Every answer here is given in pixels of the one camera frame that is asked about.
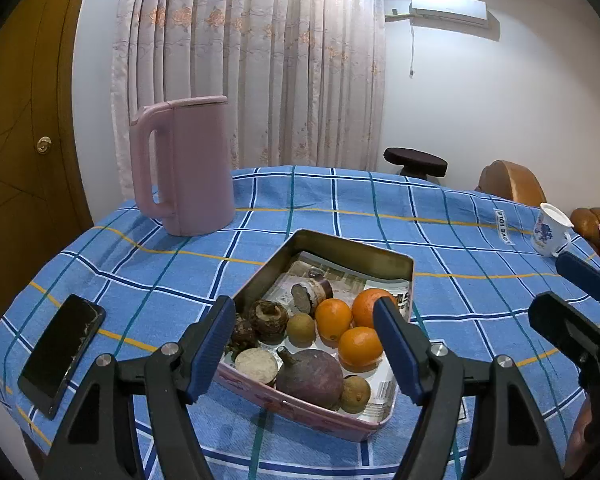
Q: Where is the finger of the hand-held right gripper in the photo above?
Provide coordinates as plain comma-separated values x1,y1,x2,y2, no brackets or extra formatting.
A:
555,251,600,318
528,291,600,396

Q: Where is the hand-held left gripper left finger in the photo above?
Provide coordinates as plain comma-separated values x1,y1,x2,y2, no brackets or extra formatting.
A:
40,295,237,480

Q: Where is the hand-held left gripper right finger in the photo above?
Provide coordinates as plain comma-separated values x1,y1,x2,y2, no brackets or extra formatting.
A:
372,297,566,480

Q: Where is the orange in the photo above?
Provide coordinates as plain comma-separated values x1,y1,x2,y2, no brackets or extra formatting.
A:
351,287,398,329
338,326,385,369
315,298,354,341

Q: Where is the cut taro with pale face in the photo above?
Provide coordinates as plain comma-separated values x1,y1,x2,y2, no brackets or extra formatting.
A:
234,347,280,387

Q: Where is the rectangular metal tin box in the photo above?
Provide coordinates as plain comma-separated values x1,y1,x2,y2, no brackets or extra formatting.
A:
215,228,415,442

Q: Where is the white cup with blue print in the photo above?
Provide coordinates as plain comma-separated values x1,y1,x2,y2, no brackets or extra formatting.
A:
531,202,574,257

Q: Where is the brown leather chair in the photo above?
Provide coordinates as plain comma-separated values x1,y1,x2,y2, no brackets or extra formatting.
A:
570,206,600,242

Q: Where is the taro with brown cut top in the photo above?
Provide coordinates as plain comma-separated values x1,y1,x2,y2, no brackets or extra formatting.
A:
246,300,290,345

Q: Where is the newspaper lining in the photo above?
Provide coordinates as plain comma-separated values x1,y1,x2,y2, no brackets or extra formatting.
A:
275,252,413,423

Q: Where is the small brown kiwi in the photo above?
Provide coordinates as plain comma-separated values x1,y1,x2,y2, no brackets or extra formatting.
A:
286,313,317,348

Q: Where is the purple sweet potato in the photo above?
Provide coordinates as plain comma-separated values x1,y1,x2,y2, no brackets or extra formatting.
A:
275,346,345,410

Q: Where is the dark brown taro piece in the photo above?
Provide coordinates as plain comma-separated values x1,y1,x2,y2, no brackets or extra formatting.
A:
290,267,334,316

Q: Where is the wooden chair back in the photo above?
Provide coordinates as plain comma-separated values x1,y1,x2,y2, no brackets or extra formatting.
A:
477,160,548,207

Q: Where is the blue plaid tablecloth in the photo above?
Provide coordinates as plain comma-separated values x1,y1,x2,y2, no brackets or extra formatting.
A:
0,165,600,480

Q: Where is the black smartphone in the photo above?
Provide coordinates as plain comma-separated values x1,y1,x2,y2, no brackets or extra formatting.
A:
17,294,107,421

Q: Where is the pink kettle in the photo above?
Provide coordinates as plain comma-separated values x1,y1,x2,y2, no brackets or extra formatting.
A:
129,95,237,237

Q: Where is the dark round stool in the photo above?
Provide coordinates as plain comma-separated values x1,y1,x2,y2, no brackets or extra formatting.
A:
383,147,448,179

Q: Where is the wooden door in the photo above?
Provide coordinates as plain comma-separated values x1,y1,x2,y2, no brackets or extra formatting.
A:
0,0,98,342

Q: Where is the floral pink curtain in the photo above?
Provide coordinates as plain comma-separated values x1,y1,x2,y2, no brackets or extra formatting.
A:
111,0,387,201

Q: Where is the white air conditioner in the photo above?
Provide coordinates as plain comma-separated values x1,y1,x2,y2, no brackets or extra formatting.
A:
409,0,489,29

